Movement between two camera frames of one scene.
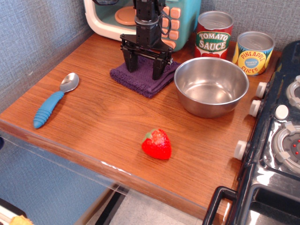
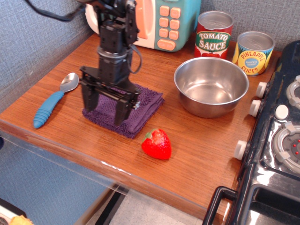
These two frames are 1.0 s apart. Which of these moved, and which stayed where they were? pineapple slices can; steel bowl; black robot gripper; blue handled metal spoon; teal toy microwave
Moved: black robot gripper
Stayed: blue handled metal spoon; steel bowl; pineapple slices can; teal toy microwave
